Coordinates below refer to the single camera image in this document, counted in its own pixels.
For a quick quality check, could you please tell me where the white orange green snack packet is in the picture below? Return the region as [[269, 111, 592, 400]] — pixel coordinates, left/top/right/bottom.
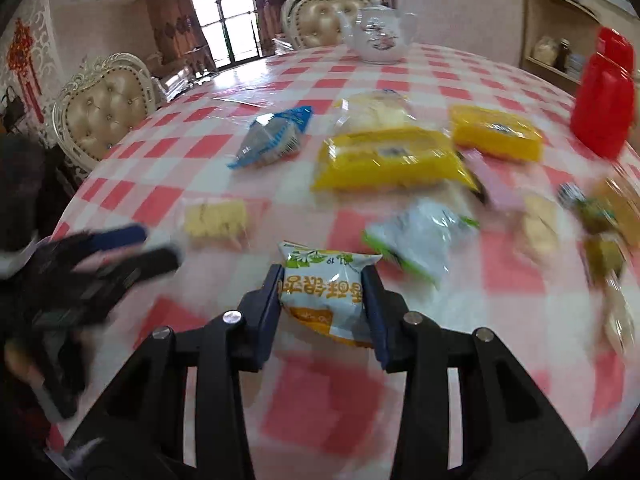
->
[[276, 241, 383, 348]]

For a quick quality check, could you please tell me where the clear yellow-edged cake packet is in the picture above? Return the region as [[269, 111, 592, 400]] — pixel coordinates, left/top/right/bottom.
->
[[334, 89, 418, 136]]

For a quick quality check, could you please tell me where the wooden shelf unit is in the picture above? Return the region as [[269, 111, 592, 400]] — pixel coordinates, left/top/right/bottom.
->
[[520, 0, 608, 96]]

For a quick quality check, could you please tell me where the white ornate padded chair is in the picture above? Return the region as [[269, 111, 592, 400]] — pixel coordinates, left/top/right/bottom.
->
[[280, 0, 383, 51], [51, 52, 166, 173]]

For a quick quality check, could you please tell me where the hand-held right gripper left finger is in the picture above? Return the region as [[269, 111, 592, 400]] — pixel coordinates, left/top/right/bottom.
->
[[62, 262, 286, 480]]

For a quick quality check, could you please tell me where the pale food bag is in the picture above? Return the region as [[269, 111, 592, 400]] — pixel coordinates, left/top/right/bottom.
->
[[532, 35, 558, 66]]

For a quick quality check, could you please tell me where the olive green snack packet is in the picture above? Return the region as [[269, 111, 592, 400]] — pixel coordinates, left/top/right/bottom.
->
[[582, 235, 626, 286]]

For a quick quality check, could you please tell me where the person's left hand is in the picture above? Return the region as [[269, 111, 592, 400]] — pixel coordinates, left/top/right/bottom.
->
[[2, 340, 43, 386]]

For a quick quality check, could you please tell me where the red knot wall ornament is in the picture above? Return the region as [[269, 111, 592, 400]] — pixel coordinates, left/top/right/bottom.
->
[[7, 17, 43, 123]]

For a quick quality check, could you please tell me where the white floral teapot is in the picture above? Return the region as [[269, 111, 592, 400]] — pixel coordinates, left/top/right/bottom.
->
[[337, 4, 418, 65]]

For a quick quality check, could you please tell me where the glazed balcony door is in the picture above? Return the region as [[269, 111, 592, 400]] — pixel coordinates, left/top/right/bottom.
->
[[187, 0, 263, 68]]

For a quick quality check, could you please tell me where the large yellow cake packet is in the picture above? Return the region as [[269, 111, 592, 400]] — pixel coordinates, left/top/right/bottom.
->
[[311, 127, 483, 193]]

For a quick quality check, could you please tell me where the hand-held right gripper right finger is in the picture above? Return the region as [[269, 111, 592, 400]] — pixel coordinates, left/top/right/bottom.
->
[[360, 264, 588, 480]]

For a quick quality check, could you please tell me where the clear cracker packet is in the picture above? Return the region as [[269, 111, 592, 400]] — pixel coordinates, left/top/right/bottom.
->
[[180, 197, 251, 251]]

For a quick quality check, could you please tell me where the blue grey snack packet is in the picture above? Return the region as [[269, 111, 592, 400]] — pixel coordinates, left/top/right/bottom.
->
[[227, 106, 313, 170]]

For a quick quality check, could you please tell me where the small blue white packet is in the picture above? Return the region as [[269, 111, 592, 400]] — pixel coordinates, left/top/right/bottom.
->
[[557, 182, 588, 208]]

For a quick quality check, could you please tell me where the pink checked tablecloth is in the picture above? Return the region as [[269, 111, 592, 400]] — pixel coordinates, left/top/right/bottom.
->
[[47, 42, 640, 480]]

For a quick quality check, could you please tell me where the small yellow cake packet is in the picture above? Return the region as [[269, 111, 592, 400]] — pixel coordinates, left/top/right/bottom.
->
[[449, 105, 545, 163]]

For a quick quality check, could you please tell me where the clear round cookie packet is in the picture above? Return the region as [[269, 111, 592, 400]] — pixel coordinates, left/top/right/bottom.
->
[[600, 275, 638, 356], [515, 192, 563, 266]]

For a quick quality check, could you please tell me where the red thermos jug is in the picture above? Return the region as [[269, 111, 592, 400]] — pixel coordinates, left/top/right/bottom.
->
[[570, 27, 637, 160]]

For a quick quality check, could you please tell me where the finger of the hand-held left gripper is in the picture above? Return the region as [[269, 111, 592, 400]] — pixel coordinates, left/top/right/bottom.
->
[[75, 224, 149, 261], [95, 246, 182, 291]]

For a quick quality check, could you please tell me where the clear bread cake packet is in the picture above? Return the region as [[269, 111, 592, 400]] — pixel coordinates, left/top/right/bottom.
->
[[592, 177, 640, 246]]

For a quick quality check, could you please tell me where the brown curtain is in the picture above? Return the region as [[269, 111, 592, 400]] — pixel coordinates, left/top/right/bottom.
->
[[145, 0, 201, 61]]

